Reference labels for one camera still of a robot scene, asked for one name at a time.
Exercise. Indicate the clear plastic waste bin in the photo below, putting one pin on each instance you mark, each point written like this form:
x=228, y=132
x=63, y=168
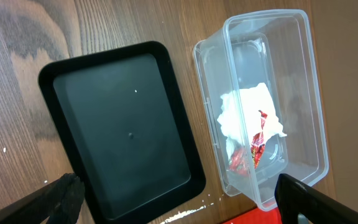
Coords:
x=272, y=47

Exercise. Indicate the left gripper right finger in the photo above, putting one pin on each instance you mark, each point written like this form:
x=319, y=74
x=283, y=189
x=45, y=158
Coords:
x=293, y=198

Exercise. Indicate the red serving tray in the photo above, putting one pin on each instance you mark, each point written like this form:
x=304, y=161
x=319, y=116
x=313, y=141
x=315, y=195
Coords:
x=257, y=216

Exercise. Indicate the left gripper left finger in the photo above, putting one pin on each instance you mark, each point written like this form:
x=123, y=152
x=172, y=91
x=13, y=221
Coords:
x=57, y=202

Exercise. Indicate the red snack wrapper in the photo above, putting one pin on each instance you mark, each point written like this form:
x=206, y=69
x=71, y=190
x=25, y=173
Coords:
x=237, y=162

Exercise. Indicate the white napkin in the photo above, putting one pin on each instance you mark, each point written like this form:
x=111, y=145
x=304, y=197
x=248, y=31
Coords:
x=253, y=105

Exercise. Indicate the black plastic tray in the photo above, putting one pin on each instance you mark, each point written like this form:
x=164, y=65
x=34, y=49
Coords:
x=123, y=125

